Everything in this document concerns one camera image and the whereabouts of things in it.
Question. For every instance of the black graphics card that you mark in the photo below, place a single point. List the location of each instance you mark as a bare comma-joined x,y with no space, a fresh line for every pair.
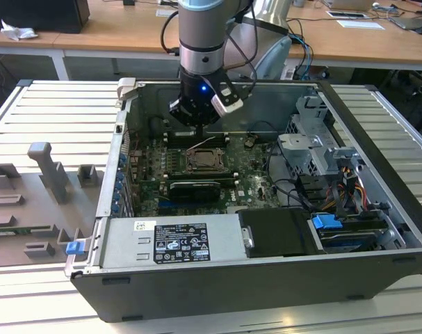
193,193

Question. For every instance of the small white paper label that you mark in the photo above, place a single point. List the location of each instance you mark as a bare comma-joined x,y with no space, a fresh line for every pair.
167,13

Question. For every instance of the black computer box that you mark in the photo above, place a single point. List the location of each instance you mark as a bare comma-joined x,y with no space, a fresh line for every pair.
40,14

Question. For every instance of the metal CPU locking lever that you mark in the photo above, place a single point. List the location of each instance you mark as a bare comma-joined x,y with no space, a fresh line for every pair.
202,143

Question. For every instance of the green PC motherboard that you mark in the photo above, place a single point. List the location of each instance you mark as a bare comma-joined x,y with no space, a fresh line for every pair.
256,188

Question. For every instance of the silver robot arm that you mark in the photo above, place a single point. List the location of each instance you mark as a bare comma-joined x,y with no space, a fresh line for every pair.
200,31

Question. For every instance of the black and grey PC case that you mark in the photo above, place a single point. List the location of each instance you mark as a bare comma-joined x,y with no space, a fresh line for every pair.
231,292

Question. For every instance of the silver-topped CPU plate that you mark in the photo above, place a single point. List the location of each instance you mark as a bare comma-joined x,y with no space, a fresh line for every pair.
206,160

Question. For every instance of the wooden desk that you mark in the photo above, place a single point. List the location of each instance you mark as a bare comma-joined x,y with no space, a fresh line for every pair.
134,31
23,43

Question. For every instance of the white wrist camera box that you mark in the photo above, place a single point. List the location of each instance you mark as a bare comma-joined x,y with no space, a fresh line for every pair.
228,104

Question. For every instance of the crumpled white paper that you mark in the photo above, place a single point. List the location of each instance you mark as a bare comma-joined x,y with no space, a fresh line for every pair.
17,33

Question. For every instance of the grey parts rack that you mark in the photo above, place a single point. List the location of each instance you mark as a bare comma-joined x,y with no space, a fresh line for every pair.
30,208

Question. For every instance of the black RAM slot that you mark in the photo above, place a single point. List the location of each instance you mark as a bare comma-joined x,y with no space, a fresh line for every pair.
228,181
196,175
177,135
177,142

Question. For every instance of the grey laptop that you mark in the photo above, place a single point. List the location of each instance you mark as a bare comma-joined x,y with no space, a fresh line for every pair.
410,22

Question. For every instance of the blue plastic case latch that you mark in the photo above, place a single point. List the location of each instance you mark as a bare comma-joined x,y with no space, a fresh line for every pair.
75,248

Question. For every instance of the hard disk in blue carrier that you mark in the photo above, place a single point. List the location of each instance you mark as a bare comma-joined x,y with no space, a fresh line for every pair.
325,221

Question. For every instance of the black plastic bay cover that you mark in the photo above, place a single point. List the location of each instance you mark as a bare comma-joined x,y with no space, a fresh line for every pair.
276,233

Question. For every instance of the grey metal drive cage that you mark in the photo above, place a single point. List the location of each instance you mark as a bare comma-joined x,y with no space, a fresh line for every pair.
301,146

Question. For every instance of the green RAM stick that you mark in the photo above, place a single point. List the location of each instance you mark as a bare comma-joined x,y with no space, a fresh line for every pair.
16,230

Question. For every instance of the CPU socket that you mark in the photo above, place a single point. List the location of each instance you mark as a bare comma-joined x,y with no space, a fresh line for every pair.
208,170

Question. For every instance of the grey power supply unit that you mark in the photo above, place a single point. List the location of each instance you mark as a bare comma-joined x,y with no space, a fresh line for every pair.
120,243

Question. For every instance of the white-framed tablet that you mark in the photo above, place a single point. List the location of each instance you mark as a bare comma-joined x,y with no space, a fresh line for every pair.
346,14

